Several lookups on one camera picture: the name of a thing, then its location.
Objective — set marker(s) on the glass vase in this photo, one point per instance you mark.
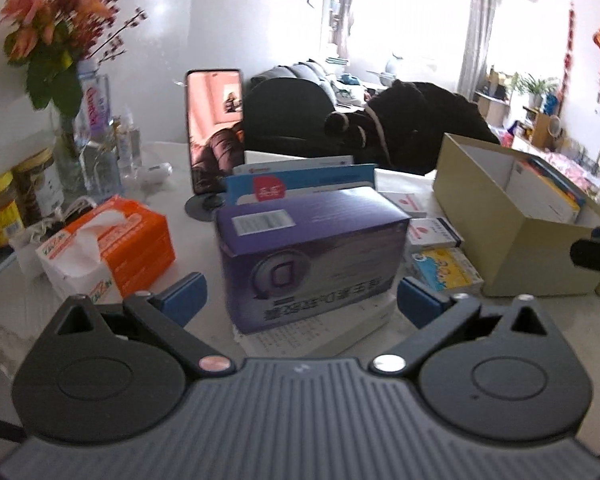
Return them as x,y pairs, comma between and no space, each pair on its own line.
67,155

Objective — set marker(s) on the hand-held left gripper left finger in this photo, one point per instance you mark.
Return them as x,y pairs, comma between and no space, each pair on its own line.
182,300

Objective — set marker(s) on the wooden computer desk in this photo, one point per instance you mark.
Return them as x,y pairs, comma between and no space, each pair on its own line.
492,100

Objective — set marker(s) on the long blue medicine box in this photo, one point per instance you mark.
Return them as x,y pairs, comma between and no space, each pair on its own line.
560,177

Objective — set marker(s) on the smartphone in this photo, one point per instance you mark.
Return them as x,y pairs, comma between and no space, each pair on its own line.
214,130

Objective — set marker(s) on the orange tissue pack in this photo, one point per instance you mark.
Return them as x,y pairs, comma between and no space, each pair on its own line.
135,245

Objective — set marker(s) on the black dining chair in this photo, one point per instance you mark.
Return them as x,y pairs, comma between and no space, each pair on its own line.
285,110

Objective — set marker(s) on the brown-lid jar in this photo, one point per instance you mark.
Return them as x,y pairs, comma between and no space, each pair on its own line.
40,185

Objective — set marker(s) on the white plant shelf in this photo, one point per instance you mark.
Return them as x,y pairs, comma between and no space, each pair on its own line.
337,15

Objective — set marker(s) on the orange yellow medicine box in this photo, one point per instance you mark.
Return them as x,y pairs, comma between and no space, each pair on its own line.
540,195

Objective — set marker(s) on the clear water bottle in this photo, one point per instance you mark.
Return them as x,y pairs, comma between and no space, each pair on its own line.
95,125

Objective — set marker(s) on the small spray bottle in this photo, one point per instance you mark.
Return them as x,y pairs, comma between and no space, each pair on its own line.
129,145

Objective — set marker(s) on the tan cardboard box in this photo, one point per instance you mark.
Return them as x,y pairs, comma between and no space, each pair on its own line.
520,255

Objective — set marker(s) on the black phone stand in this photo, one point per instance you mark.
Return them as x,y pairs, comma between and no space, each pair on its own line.
202,207

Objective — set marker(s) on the small white fan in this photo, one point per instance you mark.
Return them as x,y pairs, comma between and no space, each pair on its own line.
555,127

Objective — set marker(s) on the pink blanket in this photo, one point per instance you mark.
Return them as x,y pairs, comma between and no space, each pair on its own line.
572,170

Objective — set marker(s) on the large white medicine box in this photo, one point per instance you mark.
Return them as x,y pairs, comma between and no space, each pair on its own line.
330,335

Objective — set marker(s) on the green potted plant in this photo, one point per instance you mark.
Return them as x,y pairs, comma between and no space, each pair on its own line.
532,85

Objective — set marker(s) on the white blue-striped medicine box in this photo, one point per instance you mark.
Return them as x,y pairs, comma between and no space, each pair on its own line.
290,162

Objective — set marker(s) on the black fleece jacket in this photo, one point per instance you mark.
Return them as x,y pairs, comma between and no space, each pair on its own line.
420,120

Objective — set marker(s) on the grey curtain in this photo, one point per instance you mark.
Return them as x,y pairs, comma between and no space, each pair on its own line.
477,40

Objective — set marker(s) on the yellow cartoon medicine box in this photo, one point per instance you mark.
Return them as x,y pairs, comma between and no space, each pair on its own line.
447,270

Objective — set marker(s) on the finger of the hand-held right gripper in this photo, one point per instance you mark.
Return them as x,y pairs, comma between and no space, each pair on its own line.
597,255

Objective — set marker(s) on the white green-edged medicine box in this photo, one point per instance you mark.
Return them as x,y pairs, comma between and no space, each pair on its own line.
402,180

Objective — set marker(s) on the wooden cabinet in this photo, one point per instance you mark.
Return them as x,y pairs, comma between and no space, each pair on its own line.
537,132

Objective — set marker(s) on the white earbuds case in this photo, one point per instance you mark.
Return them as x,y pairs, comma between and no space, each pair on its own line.
152,172

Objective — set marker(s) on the purple medicine box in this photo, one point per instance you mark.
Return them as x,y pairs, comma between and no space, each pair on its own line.
310,260

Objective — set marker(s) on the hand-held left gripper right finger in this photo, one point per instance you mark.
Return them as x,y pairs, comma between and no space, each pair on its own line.
420,302

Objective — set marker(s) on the pink orange flower bouquet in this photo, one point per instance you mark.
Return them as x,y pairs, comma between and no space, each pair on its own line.
55,25

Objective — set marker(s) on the yellow jar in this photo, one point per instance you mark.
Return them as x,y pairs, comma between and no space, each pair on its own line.
0,210

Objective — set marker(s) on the grey sofa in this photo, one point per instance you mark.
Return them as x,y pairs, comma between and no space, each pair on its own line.
310,72

